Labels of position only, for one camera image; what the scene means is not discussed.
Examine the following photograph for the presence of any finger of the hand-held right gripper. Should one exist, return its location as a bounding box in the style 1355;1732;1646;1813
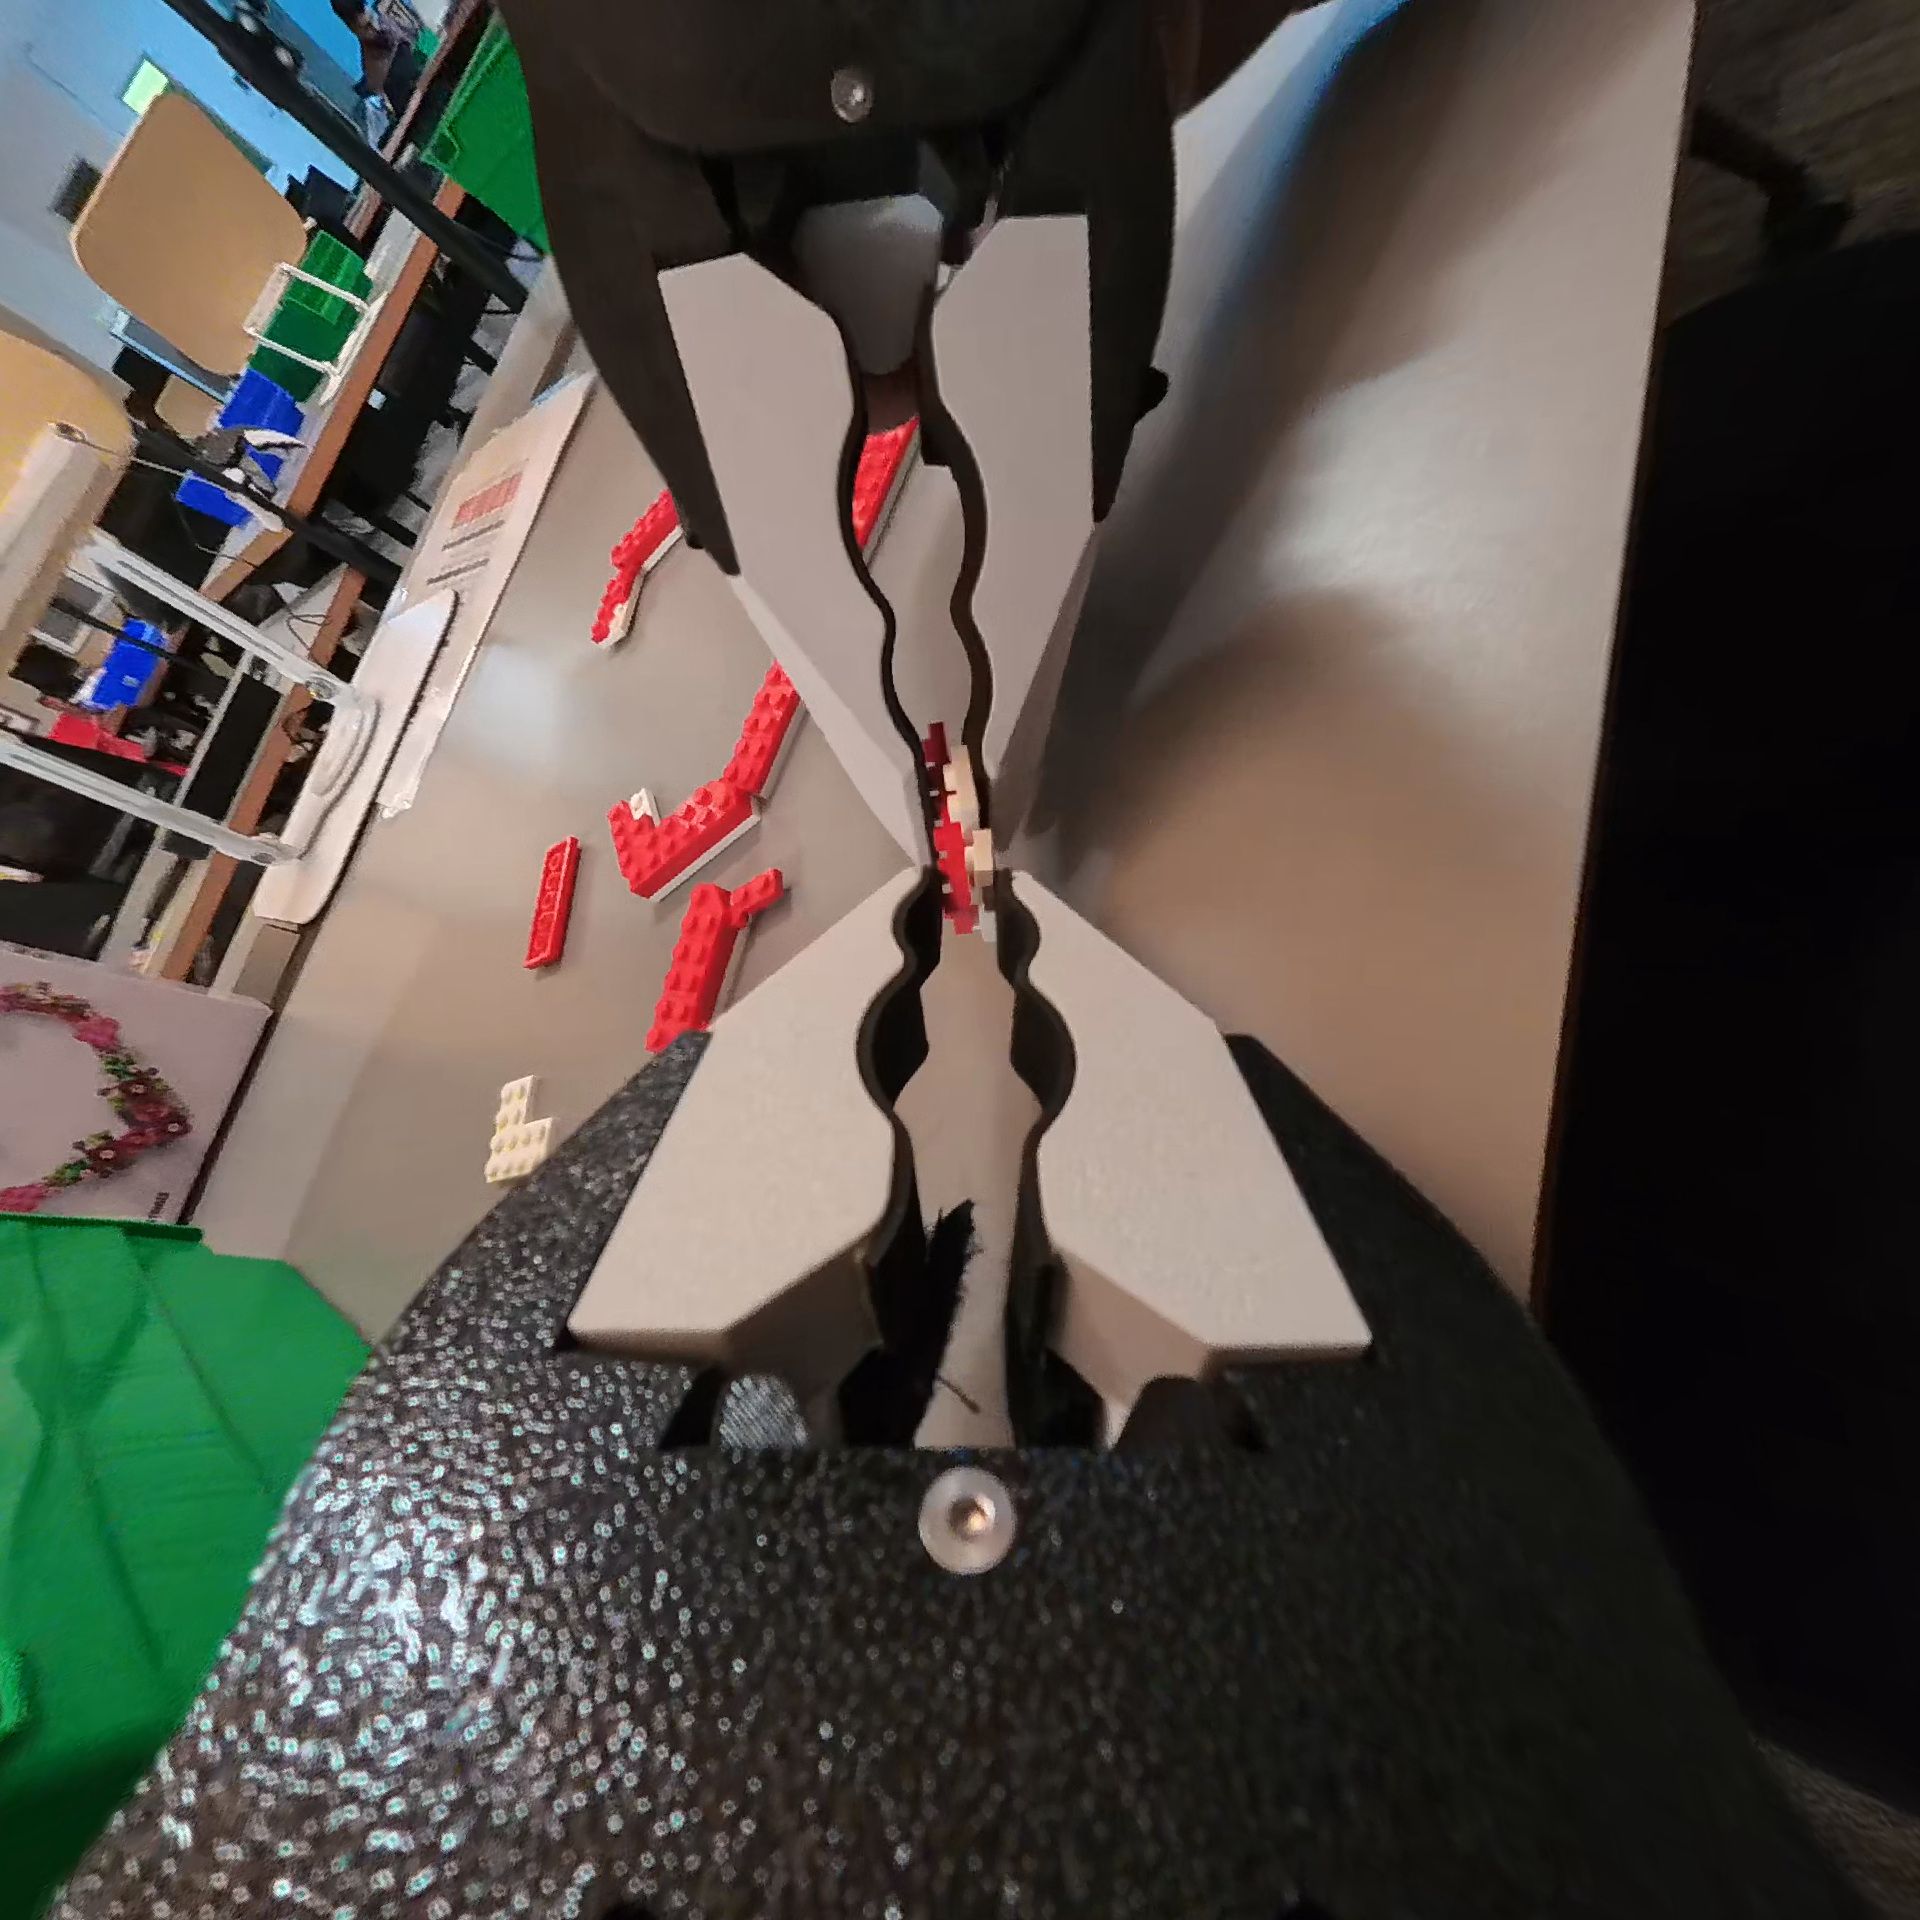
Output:
926;213;1097;849
658;252;930;867

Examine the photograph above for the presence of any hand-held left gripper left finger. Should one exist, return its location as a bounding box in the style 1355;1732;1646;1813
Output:
569;867;925;1371

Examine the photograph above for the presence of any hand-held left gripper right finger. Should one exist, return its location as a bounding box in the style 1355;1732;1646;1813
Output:
1008;867;1374;1381

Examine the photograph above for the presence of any small red and white brick piece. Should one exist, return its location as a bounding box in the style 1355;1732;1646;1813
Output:
918;721;981;922

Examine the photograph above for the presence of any long curved red lego assembly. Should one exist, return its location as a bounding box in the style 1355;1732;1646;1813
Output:
591;420;921;650

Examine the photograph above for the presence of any small red lego assembly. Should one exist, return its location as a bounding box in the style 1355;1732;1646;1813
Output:
646;867;783;1052

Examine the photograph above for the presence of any flat red lego plate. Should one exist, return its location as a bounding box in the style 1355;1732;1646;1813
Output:
520;837;582;968

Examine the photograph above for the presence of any angled red lego assembly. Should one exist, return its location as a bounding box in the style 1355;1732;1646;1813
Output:
605;661;804;902

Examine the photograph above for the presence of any lego box with flower wreath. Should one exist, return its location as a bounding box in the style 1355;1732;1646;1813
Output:
0;945;270;1226

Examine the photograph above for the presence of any large green storage bin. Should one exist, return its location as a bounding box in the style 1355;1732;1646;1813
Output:
420;15;550;255

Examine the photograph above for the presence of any white instruction sheet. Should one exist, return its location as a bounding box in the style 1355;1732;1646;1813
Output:
402;374;595;605

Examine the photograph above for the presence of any shelving rack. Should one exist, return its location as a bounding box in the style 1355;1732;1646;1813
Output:
148;0;519;986

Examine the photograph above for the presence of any wooden chair back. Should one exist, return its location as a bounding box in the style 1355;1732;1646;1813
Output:
65;94;307;378
0;329;135;631

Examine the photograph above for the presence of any small blue storage bin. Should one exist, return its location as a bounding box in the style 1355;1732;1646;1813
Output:
83;614;170;711

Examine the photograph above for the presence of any green plastic bin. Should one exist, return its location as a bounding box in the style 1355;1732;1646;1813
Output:
0;1215;375;1920

